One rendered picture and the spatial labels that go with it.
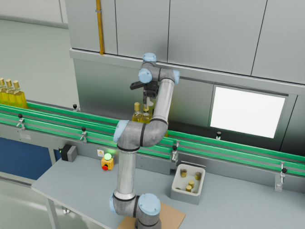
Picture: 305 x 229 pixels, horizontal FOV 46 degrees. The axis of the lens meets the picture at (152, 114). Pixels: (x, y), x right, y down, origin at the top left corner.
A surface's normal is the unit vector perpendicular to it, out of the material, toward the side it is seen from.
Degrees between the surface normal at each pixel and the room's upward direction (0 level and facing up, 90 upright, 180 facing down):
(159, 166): 90
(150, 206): 10
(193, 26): 90
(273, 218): 0
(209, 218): 0
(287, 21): 90
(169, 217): 2
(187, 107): 90
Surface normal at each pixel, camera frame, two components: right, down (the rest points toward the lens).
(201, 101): -0.28, 0.59
